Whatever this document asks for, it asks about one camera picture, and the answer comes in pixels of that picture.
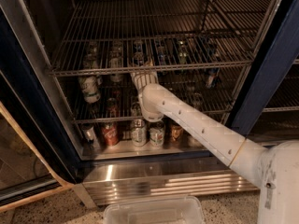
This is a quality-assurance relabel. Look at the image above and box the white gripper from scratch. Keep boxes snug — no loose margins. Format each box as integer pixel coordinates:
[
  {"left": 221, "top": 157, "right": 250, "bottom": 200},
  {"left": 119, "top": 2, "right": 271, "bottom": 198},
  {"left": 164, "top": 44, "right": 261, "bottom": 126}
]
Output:
[{"left": 131, "top": 71, "right": 159, "bottom": 92}]

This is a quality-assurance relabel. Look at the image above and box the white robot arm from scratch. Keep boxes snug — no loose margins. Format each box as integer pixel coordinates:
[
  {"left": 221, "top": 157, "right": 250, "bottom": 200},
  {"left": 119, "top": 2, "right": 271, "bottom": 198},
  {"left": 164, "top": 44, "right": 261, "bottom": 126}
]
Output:
[{"left": 131, "top": 71, "right": 299, "bottom": 224}]

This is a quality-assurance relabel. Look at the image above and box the blue can middle shelf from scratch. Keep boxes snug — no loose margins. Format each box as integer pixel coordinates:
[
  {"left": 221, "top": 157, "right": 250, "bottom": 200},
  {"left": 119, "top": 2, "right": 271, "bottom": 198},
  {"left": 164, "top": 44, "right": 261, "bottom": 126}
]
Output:
[{"left": 155, "top": 40, "right": 168, "bottom": 65}]

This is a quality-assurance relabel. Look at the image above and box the silver can shelf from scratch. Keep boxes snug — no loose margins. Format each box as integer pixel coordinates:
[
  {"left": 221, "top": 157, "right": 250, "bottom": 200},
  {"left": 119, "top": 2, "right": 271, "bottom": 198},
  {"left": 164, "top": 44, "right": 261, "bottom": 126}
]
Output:
[
  {"left": 130, "top": 96, "right": 142, "bottom": 117},
  {"left": 188, "top": 86, "right": 203, "bottom": 110}
]

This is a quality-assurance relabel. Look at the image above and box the white green can middle shelf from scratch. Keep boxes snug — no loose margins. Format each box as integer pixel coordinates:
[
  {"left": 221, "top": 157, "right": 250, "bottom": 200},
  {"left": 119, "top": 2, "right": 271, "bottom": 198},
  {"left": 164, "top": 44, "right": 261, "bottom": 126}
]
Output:
[{"left": 78, "top": 55, "right": 101, "bottom": 104}]

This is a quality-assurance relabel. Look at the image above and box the white green can bottom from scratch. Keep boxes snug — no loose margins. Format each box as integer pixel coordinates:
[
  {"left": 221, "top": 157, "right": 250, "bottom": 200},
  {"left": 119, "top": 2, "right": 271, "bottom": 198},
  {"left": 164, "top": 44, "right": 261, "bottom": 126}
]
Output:
[{"left": 131, "top": 119, "right": 147, "bottom": 147}]

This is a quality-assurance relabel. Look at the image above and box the silver can lower shelf right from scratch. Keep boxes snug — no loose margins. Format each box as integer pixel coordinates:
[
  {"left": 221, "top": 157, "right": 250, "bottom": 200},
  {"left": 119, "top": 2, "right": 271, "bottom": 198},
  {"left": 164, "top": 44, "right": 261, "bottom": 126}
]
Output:
[{"left": 188, "top": 86, "right": 203, "bottom": 110}]

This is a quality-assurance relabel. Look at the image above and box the red cola can bottom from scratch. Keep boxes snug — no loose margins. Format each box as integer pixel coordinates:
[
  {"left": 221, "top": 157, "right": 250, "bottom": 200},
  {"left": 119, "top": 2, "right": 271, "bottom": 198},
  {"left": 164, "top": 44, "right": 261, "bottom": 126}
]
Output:
[{"left": 102, "top": 122, "right": 119, "bottom": 146}]

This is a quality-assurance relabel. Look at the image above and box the orange can bottom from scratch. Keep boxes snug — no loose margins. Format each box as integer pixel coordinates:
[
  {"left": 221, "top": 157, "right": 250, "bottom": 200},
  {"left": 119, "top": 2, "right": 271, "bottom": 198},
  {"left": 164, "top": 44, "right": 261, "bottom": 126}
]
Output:
[{"left": 170, "top": 120, "right": 183, "bottom": 142}]

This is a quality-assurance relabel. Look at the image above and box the blue pepsi can right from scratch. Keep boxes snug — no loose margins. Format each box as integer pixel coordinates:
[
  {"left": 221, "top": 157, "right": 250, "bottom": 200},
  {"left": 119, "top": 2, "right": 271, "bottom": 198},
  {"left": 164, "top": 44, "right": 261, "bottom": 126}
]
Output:
[{"left": 205, "top": 43, "right": 220, "bottom": 89}]

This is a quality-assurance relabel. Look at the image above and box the stainless steel fridge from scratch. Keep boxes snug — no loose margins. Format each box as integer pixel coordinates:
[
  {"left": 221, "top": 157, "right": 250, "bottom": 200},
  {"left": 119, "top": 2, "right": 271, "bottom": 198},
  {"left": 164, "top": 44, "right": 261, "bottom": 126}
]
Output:
[{"left": 0, "top": 0, "right": 298, "bottom": 207}]

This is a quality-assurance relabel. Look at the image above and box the silver blue can bottom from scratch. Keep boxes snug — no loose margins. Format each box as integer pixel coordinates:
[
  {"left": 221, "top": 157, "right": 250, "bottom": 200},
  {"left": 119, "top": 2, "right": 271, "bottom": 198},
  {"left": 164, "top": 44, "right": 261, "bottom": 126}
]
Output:
[{"left": 81, "top": 123, "right": 100, "bottom": 149}]

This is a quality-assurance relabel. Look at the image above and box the open glass fridge door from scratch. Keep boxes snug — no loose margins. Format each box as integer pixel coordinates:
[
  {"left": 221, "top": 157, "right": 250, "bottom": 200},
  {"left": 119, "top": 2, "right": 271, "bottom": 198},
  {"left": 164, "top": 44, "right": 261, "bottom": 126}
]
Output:
[{"left": 0, "top": 78, "right": 73, "bottom": 212}]

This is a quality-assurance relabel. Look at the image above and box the clear plastic bin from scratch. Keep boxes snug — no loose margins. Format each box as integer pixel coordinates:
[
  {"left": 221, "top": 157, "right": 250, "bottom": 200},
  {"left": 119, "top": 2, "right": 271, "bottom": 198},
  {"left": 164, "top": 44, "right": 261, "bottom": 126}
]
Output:
[{"left": 103, "top": 196, "right": 206, "bottom": 224}]

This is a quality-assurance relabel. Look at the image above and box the middle wire shelf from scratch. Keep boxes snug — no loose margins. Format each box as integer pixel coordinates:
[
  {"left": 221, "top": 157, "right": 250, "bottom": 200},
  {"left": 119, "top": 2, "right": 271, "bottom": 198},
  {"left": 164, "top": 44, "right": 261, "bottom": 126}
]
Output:
[{"left": 72, "top": 66, "right": 244, "bottom": 124}]

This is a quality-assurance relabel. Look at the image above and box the wire shelf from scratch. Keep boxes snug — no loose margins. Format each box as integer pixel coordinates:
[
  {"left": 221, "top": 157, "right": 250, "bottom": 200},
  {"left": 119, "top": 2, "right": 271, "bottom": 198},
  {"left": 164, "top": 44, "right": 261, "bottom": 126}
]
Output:
[
  {"left": 50, "top": 0, "right": 270, "bottom": 77},
  {"left": 72, "top": 66, "right": 244, "bottom": 124}
]

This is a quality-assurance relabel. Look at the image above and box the top wire shelf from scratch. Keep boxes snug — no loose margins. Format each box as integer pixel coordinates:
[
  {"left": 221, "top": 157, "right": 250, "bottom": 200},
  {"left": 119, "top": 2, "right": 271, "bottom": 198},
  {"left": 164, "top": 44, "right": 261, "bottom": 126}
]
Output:
[{"left": 50, "top": 0, "right": 270, "bottom": 77}]

